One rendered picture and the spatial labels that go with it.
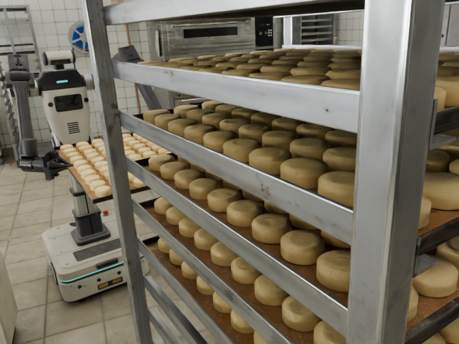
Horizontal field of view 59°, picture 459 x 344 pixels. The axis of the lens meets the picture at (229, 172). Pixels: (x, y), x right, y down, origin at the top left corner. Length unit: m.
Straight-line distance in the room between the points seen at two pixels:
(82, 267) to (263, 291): 2.00
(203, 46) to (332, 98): 4.82
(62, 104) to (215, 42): 3.11
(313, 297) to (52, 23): 5.70
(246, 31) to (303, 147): 4.90
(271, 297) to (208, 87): 0.27
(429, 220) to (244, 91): 0.20
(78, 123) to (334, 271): 2.15
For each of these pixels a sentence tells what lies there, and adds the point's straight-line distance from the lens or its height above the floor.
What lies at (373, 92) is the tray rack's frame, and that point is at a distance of 0.25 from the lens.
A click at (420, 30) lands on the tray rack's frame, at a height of 1.46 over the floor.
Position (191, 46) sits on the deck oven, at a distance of 5.06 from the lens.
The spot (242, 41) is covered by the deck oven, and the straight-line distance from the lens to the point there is 5.40.
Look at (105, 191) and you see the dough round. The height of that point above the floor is 1.01.
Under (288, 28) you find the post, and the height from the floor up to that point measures 1.46.
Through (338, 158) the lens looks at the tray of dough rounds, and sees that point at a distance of 0.45.
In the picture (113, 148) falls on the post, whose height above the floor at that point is 1.27.
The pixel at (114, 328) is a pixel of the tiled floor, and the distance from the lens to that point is 2.37.
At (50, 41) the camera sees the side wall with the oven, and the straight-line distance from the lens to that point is 5.95.
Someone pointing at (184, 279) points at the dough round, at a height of 1.04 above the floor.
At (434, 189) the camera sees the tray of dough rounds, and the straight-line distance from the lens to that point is 0.39.
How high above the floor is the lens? 1.47
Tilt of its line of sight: 20 degrees down
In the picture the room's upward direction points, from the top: 3 degrees counter-clockwise
